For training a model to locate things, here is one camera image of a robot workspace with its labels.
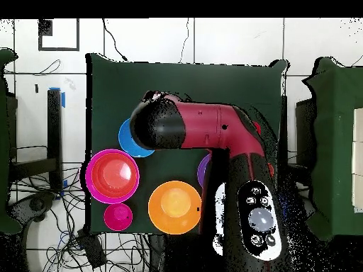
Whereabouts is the light blue plastic bowl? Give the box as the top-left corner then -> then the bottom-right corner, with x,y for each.
118,118 -> 155,159

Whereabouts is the orange-red plastic bowl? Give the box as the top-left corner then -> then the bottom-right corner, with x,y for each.
91,152 -> 135,199

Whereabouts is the large magenta plastic bowl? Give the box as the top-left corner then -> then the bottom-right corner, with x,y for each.
84,148 -> 140,205

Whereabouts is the purple plastic bowl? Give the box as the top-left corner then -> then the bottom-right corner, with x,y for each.
196,154 -> 212,189

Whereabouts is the orange plastic bowl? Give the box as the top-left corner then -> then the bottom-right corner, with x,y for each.
147,180 -> 203,235

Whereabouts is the dark green table cloth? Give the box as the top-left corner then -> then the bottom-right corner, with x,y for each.
85,52 -> 290,237

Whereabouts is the small magenta plastic bowl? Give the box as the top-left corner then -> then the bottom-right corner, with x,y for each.
103,203 -> 134,232

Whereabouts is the black power adapter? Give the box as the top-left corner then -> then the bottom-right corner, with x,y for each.
78,230 -> 108,268

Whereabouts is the neighbouring green cloth table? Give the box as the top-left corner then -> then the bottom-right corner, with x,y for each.
0,47 -> 19,234
301,56 -> 363,242

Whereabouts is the white panel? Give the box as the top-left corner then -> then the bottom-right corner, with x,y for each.
351,107 -> 363,213

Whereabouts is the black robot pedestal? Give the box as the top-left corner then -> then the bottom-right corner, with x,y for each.
147,234 -> 206,272

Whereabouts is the black floor cable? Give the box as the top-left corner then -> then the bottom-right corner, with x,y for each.
101,18 -> 131,62

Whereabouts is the black stand frame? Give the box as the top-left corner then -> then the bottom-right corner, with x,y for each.
8,88 -> 64,192

